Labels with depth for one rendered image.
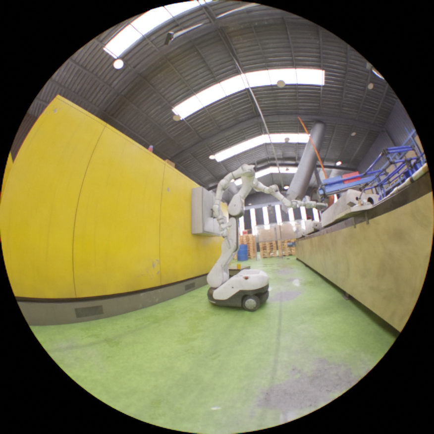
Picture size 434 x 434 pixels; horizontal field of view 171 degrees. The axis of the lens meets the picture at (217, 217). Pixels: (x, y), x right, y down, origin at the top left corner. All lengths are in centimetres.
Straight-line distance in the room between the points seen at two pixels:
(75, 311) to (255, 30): 1016
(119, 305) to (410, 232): 203
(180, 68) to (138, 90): 264
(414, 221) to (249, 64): 968
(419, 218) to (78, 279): 199
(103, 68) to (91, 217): 916
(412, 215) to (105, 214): 199
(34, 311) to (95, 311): 55
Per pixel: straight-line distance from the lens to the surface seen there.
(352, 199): 131
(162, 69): 938
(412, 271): 89
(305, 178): 919
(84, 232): 133
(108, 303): 148
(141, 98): 1005
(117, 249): 145
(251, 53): 962
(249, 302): 145
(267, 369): 86
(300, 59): 1000
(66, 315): 141
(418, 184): 80
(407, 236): 88
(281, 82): 736
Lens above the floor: 63
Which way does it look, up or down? 13 degrees up
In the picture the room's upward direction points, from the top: 3 degrees counter-clockwise
